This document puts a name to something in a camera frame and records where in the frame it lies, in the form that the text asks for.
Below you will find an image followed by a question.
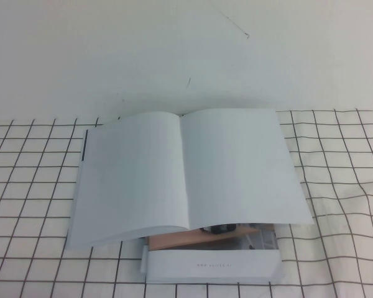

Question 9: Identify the closed white brochure with shelf photo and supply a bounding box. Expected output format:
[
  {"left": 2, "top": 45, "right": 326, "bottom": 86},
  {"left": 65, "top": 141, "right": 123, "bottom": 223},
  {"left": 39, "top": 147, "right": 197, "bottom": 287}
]
[{"left": 140, "top": 223, "right": 283, "bottom": 284}]

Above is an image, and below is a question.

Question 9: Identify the white tablecloth with black grid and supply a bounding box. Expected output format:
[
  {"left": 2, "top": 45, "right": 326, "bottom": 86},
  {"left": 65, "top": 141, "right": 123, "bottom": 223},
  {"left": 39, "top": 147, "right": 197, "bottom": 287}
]
[{"left": 0, "top": 107, "right": 373, "bottom": 298}]

